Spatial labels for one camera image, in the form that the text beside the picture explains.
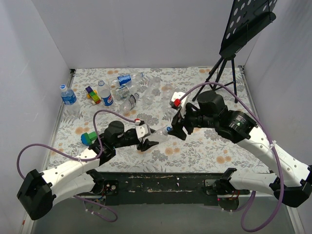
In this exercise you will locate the small labelled clear bottle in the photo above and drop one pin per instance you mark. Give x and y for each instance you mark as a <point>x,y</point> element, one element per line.
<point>125,90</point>

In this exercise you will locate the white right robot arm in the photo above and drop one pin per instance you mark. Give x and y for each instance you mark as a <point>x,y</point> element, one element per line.
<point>289,177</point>

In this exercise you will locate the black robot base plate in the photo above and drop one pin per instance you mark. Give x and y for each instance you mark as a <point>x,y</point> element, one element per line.
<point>162,188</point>

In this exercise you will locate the Pocari Sweat plastic bottle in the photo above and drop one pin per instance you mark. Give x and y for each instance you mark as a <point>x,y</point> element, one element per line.
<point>70,101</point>

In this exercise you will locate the blue green toy block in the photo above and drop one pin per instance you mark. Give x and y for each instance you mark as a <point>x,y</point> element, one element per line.
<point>88,138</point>

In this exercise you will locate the tall clear plastic bottle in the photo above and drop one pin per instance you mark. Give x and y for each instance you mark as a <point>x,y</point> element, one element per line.
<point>153,86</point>

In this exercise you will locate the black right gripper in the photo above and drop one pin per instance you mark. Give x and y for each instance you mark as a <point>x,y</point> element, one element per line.
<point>182,124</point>

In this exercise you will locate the clear bottle black label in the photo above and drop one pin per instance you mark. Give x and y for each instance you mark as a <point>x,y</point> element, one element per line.
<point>129,103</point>

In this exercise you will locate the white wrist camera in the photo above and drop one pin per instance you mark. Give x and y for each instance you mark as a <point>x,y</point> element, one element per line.
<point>178,102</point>
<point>142,129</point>

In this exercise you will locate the colourful toy block car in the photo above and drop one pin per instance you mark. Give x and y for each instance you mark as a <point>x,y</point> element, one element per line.
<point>93,95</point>

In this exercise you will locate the Pocari Sweat cap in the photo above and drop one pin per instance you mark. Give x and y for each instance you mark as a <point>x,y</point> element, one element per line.
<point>63,87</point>

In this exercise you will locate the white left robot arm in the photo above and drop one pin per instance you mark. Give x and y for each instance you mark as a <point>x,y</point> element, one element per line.
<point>40,191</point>

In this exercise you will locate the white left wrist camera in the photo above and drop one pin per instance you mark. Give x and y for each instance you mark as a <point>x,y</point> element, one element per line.
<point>142,129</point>

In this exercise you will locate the black music stand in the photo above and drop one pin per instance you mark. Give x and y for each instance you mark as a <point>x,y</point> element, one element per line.
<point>247,19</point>

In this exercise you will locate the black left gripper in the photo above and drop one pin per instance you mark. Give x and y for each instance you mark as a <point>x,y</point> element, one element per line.
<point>139,140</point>

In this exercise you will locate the Pepsi plastic bottle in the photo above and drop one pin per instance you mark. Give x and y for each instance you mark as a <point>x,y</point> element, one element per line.
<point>104,92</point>
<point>123,79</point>

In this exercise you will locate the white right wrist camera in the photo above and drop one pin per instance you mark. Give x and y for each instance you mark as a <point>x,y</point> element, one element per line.
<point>178,102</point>

